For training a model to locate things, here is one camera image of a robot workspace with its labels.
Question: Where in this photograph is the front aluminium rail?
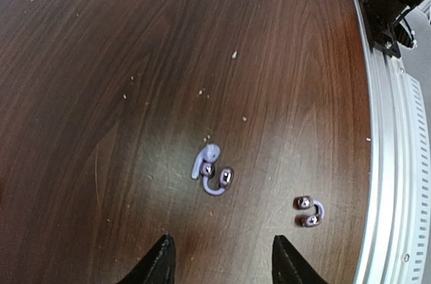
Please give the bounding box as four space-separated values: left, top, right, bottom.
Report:
354 0 430 283

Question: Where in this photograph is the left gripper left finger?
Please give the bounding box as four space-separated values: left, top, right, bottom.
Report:
118 234 176 284

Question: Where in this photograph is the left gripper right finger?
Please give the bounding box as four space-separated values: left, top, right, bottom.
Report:
271 235 325 284

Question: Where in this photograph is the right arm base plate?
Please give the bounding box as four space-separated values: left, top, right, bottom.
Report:
358 0 401 59

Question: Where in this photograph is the clip-on purple chrome earbud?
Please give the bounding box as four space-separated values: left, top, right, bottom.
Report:
200 162 234 197

